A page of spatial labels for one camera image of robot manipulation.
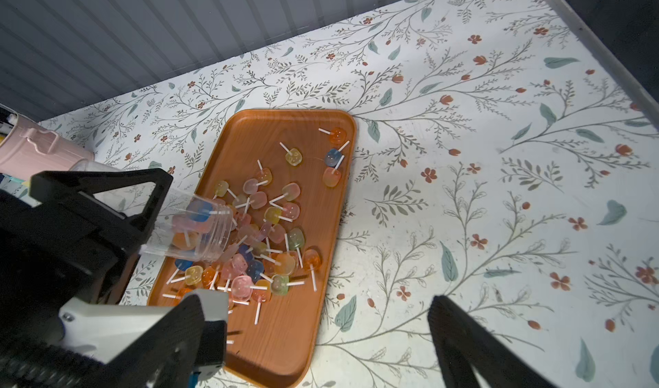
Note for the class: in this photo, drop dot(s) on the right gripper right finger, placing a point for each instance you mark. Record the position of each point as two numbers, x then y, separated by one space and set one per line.
465 349

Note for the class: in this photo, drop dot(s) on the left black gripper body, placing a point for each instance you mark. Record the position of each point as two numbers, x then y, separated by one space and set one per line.
57 251

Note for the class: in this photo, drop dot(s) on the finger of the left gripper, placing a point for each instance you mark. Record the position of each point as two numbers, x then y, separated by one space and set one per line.
73 191

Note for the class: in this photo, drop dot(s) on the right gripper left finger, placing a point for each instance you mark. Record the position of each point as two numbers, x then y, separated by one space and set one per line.
164 355

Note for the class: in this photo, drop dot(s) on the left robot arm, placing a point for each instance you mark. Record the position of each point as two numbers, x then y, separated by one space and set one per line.
95 334

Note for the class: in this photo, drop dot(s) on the pile of lollipop candies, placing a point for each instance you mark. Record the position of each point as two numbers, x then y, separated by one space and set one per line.
287 230

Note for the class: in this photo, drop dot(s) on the pink pen cup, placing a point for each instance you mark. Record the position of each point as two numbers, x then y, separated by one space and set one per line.
28 148

